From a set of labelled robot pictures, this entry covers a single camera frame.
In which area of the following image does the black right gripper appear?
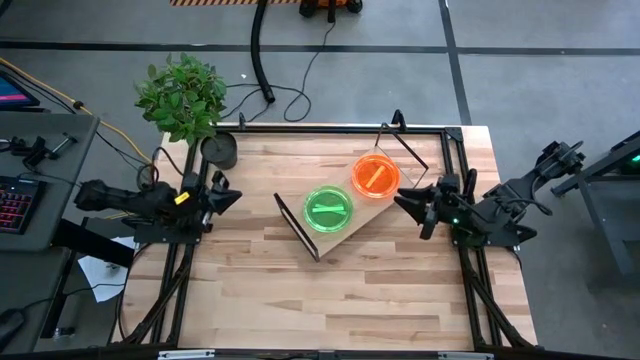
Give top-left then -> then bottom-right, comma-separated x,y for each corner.
393,168 -> 480,242

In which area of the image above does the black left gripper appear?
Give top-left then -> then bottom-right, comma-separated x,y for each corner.
191,170 -> 244,235

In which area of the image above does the black plant pot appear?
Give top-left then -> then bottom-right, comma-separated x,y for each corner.
200,131 -> 239,171

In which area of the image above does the green leafy plant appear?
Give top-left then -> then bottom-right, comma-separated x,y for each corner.
133,52 -> 229,147

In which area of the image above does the white paper sheet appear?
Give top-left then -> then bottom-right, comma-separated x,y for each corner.
77,236 -> 137,304

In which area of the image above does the grey desk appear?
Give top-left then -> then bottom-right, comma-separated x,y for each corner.
0,112 -> 101,252

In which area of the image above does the black side stand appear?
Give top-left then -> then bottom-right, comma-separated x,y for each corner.
549,129 -> 640,292

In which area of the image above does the black clamp tool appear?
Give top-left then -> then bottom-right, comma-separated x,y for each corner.
8,132 -> 80,170

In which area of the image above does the black yellow hazard strip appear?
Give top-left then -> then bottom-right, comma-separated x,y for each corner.
168,0 -> 301,7

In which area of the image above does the backlit black keyboard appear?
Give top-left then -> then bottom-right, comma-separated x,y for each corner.
0,175 -> 47,236

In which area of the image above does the orange wheeled machine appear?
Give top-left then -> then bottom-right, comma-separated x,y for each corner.
298,0 -> 364,24

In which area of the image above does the computer monitor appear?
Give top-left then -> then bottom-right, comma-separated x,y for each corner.
0,69 -> 41,109

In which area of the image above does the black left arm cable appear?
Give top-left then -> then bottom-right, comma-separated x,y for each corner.
136,145 -> 187,192

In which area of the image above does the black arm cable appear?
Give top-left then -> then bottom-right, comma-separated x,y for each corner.
136,145 -> 187,192
507,196 -> 555,219

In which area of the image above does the black aluminium table frame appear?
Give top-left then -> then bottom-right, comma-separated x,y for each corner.
107,122 -> 540,360

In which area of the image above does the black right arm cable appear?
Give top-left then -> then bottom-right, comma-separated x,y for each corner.
507,196 -> 555,219

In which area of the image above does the yellow cable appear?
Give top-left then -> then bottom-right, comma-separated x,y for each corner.
0,57 -> 159,169

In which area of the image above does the thin black floor cable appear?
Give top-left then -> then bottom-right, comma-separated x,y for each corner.
219,19 -> 337,124

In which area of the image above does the black corrugated hose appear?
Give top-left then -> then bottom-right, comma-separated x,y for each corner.
249,0 -> 277,105

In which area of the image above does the silver metal bracket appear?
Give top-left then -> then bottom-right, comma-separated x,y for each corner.
158,349 -> 217,360

